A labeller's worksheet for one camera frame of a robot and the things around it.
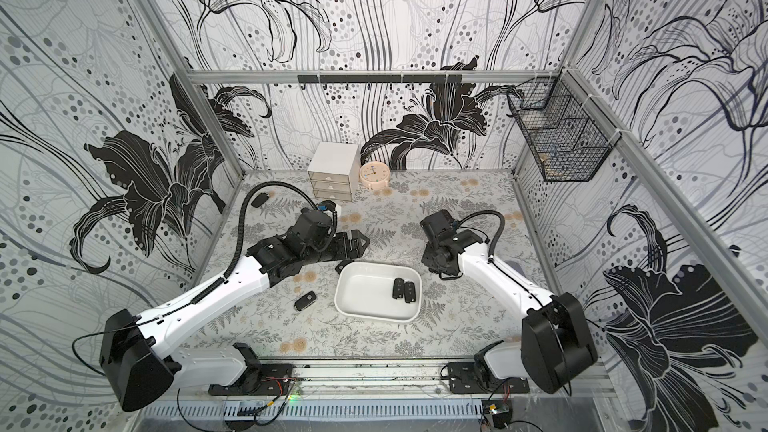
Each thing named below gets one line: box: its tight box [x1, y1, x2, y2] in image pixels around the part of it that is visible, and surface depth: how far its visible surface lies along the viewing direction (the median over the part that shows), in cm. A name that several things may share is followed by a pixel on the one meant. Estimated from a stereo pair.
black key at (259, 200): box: [251, 193, 269, 208], surface depth 112 cm
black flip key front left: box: [294, 290, 317, 311], surface depth 88 cm
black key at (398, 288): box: [392, 277, 405, 299], surface depth 88 cm
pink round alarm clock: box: [358, 161, 391, 190], surface depth 117 cm
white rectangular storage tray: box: [334, 261, 423, 323], surface depth 88 cm
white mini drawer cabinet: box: [307, 142, 361, 202], surface depth 108 cm
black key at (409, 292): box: [404, 281, 416, 303], surface depth 88 cm
